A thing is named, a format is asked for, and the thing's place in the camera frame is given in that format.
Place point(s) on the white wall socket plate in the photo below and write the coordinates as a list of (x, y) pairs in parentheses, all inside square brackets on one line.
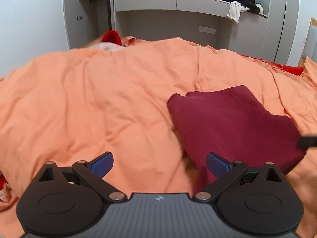
[(209, 30)]

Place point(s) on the floral patterned pillow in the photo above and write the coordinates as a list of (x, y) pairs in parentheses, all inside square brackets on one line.
[(106, 46)]

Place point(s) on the orange duvet cover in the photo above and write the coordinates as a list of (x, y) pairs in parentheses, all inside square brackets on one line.
[(76, 105)]

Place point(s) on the red bed sheet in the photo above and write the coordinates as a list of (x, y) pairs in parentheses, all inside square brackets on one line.
[(289, 69)]

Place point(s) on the dark red garment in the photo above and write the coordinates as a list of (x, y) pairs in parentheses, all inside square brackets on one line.
[(233, 124)]

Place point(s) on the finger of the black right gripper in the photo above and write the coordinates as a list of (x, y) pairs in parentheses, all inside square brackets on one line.
[(307, 142)]

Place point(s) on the red plush item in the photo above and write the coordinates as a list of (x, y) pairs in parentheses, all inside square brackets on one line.
[(113, 37)]

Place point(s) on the grey wardrobe cabinet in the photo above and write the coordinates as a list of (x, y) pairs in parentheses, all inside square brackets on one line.
[(86, 20)]

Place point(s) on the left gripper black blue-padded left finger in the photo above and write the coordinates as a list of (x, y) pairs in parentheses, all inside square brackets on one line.
[(90, 174)]

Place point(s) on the white cloth hanging off shelf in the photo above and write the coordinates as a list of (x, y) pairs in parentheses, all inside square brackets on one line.
[(235, 10)]

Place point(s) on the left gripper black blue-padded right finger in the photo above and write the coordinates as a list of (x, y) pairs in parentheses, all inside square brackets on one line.
[(228, 175)]

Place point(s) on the grey built-in desk shelf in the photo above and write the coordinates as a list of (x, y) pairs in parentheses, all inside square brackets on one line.
[(163, 19)]

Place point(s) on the grey padded headboard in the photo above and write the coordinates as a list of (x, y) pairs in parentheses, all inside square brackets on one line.
[(310, 47)]

